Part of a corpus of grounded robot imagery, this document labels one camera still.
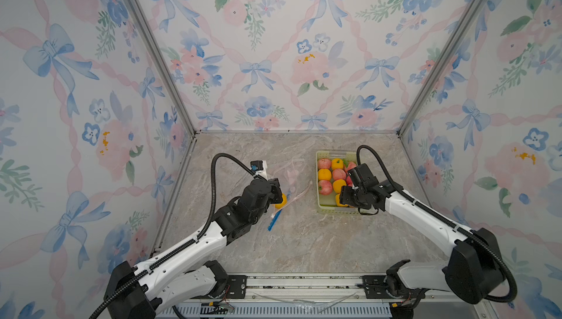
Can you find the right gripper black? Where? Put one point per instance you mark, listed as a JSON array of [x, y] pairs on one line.
[[344, 196]]

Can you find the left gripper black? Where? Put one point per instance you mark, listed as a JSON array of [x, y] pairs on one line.
[[273, 184]]

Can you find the green plastic basket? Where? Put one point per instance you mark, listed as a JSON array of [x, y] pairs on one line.
[[329, 204]]

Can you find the pink zipper clear bag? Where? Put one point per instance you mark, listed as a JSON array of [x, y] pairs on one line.
[[293, 180]]

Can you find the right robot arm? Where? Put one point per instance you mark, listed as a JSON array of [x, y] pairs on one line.
[[474, 267]]

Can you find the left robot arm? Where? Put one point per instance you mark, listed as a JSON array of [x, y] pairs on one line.
[[161, 282]]

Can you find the blue zipper clear bag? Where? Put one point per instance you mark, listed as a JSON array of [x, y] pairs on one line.
[[274, 219]]

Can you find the pink peach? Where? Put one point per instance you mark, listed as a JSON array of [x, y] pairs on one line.
[[325, 187]]

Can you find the yellow peach with leaf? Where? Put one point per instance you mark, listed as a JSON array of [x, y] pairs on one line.
[[338, 164]]

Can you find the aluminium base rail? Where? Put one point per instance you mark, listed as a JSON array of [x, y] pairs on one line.
[[322, 296]]

